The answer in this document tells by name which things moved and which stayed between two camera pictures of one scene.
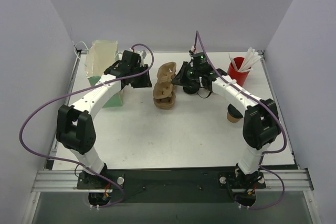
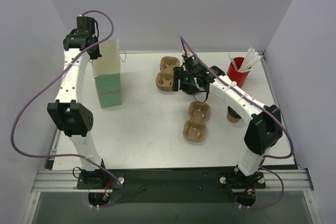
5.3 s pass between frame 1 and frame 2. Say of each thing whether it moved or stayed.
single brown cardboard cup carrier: moved
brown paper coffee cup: stayed
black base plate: stayed
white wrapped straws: stayed
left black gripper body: moved
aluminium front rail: stayed
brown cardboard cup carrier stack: moved
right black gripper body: stayed
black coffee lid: stayed
